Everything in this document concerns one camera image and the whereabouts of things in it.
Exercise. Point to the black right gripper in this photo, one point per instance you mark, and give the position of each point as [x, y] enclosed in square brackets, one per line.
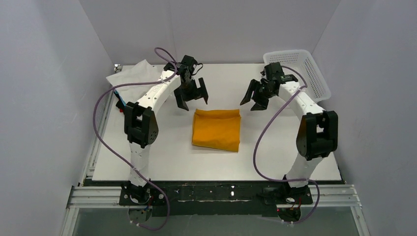
[258, 92]

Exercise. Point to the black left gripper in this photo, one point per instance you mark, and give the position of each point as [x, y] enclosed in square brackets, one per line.
[190, 92]

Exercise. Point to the yellow t shirt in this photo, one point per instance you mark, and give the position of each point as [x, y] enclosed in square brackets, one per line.
[217, 129]

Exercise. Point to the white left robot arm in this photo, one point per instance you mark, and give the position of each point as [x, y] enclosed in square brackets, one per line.
[140, 124]

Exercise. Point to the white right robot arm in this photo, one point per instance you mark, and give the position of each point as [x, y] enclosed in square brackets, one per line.
[317, 135]

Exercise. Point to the white folded t shirt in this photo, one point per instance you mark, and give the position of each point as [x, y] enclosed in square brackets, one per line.
[139, 73]

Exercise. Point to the white plastic basket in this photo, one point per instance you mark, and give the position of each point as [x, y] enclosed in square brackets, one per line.
[302, 62]

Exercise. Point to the black folded t shirt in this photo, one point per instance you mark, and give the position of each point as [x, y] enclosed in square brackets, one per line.
[121, 107]

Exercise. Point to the cyan folded t shirt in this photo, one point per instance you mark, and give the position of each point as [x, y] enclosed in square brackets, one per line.
[120, 102]

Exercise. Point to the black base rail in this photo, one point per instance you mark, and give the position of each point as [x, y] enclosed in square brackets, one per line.
[209, 197]

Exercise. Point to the aluminium table frame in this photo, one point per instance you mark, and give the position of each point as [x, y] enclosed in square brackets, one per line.
[100, 119]

